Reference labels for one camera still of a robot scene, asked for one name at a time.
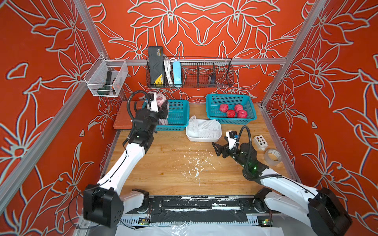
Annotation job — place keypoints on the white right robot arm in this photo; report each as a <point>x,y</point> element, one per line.
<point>320,209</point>

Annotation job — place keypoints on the black rectangular device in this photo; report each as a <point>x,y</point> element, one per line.
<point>156,66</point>

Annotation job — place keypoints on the light blue box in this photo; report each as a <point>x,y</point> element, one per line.
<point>177,75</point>

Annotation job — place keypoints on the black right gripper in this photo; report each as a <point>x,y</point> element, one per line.
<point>221,149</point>

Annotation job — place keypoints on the white plastic tray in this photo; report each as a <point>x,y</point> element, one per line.
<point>197,139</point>

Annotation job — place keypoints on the dark tool in clear box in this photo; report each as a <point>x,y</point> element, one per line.
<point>106,88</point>

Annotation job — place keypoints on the black wire wall basket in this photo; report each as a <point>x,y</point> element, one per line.
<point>195,72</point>

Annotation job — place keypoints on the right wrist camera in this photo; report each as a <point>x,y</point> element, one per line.
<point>232,138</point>

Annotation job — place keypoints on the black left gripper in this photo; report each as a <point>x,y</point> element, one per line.
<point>163,113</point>

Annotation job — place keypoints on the small dark blue object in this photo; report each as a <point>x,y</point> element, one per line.
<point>212,79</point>

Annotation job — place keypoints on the red apple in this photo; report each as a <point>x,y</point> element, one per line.
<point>242,114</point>
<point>238,108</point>

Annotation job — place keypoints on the orange foam pad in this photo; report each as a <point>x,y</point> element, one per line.
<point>123,120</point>

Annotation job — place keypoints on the white button control box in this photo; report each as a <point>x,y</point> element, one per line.
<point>260,143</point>

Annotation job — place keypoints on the clear tape roll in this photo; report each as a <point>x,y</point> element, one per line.
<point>272,157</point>

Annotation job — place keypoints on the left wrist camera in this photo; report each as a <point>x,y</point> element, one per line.
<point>152,104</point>

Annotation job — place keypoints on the teal right plastic basket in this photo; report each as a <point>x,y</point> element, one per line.
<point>213,101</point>

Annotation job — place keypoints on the white foam net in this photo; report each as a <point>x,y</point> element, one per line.
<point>210,129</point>
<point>192,127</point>

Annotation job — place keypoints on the teal plastic basket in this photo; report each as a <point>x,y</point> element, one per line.
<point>213,101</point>
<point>178,116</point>

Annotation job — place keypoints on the clear acrylic wall box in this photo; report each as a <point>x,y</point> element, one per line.
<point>96,76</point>

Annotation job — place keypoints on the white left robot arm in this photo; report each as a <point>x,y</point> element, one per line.
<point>102,202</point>

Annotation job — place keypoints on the teal left plastic basket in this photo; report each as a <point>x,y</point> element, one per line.
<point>178,116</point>

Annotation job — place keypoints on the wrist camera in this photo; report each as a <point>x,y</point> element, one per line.
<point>232,138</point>
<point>152,104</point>

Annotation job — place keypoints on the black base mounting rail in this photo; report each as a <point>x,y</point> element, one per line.
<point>222,210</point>

